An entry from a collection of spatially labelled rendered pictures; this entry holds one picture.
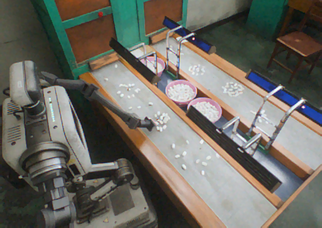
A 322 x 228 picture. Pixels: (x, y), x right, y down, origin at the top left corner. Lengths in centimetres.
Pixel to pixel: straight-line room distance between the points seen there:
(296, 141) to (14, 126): 171
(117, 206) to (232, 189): 79
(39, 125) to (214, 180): 107
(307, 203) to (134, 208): 156
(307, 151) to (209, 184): 74
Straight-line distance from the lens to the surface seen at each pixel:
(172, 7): 260
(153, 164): 159
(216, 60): 237
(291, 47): 339
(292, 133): 198
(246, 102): 206
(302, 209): 258
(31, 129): 103
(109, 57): 230
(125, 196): 183
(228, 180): 162
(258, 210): 159
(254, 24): 444
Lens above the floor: 216
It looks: 48 degrees down
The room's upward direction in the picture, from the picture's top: 1 degrees counter-clockwise
